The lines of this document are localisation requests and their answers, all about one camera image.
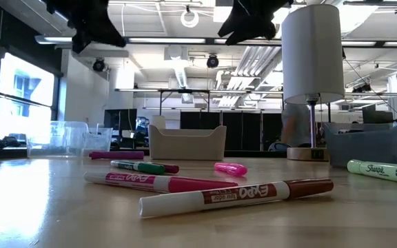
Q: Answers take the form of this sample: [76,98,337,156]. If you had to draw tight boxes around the person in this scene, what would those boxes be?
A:
[281,102,312,148]

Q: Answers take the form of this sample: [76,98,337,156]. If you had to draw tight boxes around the light green Sharpie highlighter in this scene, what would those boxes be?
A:
[346,158,397,187]

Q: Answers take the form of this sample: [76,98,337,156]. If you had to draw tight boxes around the white shade table lamp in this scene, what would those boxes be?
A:
[281,3,346,162]

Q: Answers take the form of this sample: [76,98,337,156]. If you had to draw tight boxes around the silver ventilation duct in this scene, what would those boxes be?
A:
[163,44,194,104]

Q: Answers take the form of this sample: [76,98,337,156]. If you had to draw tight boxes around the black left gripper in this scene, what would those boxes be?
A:
[45,0,127,54]

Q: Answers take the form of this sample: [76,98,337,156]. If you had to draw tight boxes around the brown Expo marker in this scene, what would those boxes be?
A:
[139,178,334,218]

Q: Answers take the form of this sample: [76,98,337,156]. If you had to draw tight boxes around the black monitor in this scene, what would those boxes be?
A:
[103,108,138,138]
[362,105,394,124]

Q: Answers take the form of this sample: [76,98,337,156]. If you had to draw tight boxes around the dark grey translucent bin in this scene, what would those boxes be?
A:
[324,105,397,170]

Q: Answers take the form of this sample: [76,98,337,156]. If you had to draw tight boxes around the pink highlighter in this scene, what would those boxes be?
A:
[214,162,248,177]

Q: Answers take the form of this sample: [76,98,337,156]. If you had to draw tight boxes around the large window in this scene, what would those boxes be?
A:
[0,51,61,145]

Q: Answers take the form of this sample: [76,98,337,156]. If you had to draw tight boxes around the clear plastic container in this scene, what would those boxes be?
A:
[26,120,114,158]

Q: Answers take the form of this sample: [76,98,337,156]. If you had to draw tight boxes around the beige plastic bin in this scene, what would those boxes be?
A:
[149,115,227,161]

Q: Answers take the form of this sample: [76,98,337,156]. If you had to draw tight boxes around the white ring lamp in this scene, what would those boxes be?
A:
[180,8,200,28]

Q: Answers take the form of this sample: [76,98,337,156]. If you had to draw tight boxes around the black round ceiling speaker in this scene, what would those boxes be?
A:
[92,57,106,72]
[206,54,220,69]

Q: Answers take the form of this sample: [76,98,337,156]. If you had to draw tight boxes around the black partition wall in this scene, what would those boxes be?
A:
[180,110,284,152]

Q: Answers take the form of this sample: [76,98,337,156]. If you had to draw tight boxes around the blue office chair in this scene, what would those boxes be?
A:
[135,116,150,145]

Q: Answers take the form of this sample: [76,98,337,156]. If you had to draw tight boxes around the purple highlighter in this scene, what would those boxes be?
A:
[88,150,145,161]

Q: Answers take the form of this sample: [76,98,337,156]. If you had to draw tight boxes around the long ceiling light bar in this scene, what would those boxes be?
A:
[34,34,397,48]

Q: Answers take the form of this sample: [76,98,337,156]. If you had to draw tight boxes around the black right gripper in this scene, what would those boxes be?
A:
[217,0,294,46]

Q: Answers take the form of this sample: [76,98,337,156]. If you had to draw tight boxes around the pink Expo marker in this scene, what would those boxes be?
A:
[83,171,239,194]

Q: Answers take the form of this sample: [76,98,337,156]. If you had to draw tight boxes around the white chair back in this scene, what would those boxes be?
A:
[268,141,292,152]

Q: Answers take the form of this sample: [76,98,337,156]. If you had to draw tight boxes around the green Expo marker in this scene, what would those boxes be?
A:
[110,160,167,175]

